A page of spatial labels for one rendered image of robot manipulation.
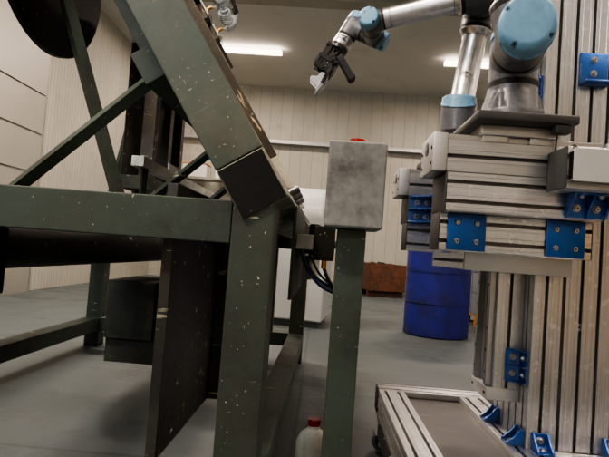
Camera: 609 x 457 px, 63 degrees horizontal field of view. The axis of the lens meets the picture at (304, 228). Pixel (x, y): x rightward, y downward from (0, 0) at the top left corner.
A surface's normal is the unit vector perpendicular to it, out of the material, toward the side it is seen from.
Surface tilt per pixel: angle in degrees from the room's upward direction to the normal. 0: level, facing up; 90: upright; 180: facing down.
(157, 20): 90
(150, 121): 90
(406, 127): 90
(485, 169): 90
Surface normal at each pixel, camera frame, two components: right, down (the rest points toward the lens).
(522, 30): -0.22, 0.07
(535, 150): -0.03, -0.04
